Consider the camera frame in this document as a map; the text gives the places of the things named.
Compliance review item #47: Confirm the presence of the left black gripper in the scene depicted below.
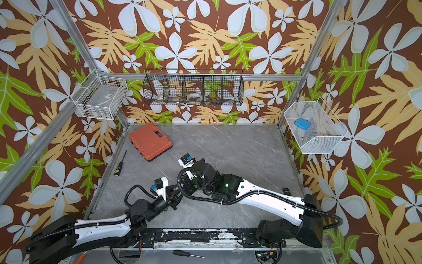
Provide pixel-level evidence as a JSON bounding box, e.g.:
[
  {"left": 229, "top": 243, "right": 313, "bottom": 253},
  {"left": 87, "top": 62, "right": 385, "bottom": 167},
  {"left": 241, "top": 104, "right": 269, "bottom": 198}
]
[{"left": 145, "top": 182, "right": 185, "bottom": 223}]

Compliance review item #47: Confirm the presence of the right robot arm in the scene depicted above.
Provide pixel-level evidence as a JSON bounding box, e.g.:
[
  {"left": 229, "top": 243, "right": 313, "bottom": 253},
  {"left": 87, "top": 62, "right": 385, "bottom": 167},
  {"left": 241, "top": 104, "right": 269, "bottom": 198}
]
[{"left": 177, "top": 154, "right": 344, "bottom": 248}]

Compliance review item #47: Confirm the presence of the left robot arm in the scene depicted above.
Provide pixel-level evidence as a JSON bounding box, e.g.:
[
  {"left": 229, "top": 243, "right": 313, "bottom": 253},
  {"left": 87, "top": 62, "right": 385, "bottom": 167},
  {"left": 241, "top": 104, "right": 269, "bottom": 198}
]
[{"left": 23, "top": 185, "right": 182, "bottom": 264}]

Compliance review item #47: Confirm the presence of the red plastic tool case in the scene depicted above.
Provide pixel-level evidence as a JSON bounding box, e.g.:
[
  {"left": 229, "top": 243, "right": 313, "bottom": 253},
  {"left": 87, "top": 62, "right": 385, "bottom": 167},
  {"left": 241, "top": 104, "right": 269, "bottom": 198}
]
[{"left": 129, "top": 123, "right": 173, "bottom": 161}]

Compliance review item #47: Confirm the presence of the black screwdriver front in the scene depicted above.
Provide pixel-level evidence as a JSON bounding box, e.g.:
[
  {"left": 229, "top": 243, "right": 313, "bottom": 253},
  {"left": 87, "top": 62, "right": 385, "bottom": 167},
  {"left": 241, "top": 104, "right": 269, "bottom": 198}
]
[{"left": 173, "top": 250, "right": 206, "bottom": 259}]

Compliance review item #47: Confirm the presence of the black yellow screwdriver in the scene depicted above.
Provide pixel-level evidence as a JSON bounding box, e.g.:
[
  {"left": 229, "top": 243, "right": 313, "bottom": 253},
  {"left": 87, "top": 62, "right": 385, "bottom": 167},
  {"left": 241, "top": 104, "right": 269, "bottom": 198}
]
[{"left": 114, "top": 151, "right": 127, "bottom": 177}]

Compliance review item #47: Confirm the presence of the black screwdriver right side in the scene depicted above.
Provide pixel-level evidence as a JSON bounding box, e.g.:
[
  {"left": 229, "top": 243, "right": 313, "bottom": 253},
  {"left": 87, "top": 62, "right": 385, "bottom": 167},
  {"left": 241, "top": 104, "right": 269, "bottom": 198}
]
[{"left": 282, "top": 188, "right": 292, "bottom": 196}]

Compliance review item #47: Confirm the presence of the blue object in basket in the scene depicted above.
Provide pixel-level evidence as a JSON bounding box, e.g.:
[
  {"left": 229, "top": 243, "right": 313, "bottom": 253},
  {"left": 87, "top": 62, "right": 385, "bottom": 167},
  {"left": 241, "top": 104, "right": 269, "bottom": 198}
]
[{"left": 294, "top": 118, "right": 312, "bottom": 130}]

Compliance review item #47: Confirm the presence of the white mesh basket right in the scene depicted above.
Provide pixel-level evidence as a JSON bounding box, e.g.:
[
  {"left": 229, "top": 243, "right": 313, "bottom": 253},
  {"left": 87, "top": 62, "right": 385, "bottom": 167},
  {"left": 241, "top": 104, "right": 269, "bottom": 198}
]
[{"left": 284, "top": 98, "right": 347, "bottom": 155}]

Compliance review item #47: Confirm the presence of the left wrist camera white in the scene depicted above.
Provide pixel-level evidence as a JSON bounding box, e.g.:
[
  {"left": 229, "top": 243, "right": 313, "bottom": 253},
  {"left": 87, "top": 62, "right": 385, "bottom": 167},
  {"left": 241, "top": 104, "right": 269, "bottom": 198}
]
[{"left": 151, "top": 177, "right": 169, "bottom": 200}]

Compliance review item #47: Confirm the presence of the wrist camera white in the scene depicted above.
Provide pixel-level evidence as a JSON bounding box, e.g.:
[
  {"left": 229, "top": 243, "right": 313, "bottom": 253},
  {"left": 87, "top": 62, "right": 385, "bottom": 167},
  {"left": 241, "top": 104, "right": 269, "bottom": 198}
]
[
  {"left": 151, "top": 177, "right": 169, "bottom": 200},
  {"left": 178, "top": 154, "right": 196, "bottom": 168}
]

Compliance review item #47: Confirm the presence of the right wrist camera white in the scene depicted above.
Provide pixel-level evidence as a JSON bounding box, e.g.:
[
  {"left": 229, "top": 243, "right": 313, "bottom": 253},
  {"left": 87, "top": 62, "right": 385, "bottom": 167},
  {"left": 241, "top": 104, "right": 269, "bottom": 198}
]
[{"left": 178, "top": 154, "right": 196, "bottom": 168}]

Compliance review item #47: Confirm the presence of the black wire basket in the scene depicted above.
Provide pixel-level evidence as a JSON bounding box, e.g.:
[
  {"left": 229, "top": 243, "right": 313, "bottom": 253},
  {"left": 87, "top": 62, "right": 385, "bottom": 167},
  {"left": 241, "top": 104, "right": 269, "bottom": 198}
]
[{"left": 142, "top": 68, "right": 245, "bottom": 106}]

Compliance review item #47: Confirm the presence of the orange handled tool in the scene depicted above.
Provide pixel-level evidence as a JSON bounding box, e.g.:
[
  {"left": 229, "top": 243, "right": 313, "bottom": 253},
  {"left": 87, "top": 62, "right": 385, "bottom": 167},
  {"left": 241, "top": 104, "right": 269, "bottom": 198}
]
[{"left": 75, "top": 253, "right": 86, "bottom": 264}]

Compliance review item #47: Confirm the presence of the white wire basket left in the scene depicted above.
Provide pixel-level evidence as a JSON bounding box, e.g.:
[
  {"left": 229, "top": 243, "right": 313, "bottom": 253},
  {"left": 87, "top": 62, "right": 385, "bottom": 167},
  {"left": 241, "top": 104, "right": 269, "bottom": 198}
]
[{"left": 73, "top": 73, "right": 127, "bottom": 120}]

